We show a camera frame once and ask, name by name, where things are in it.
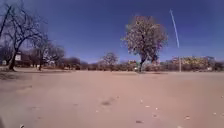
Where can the small bare tree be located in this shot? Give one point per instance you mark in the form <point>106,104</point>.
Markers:
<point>110,59</point>

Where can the large leafy tree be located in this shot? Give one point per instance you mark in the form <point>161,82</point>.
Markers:
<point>145,36</point>

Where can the tall pale pole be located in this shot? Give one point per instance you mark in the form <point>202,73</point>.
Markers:
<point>175,33</point>

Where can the row of distant trees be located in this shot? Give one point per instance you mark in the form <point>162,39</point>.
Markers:
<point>193,63</point>

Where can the white sign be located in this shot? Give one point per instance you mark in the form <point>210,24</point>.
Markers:
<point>18,57</point>

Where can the large bare tree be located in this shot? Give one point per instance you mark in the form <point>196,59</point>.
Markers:
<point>20,30</point>

